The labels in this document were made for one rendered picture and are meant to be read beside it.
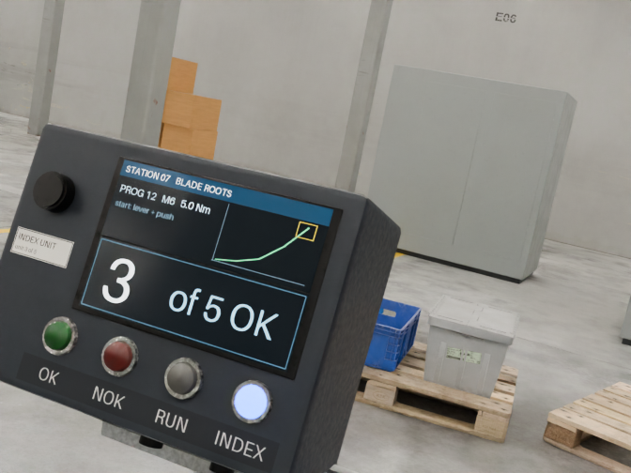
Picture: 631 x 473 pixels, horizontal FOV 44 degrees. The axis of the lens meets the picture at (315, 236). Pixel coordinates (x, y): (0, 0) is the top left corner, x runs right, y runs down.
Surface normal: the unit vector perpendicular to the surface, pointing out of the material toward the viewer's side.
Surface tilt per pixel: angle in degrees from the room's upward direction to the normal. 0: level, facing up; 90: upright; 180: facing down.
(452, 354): 95
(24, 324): 75
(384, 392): 90
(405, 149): 90
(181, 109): 90
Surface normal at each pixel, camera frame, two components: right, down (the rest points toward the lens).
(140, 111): -0.40, 0.07
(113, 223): -0.30, -0.18
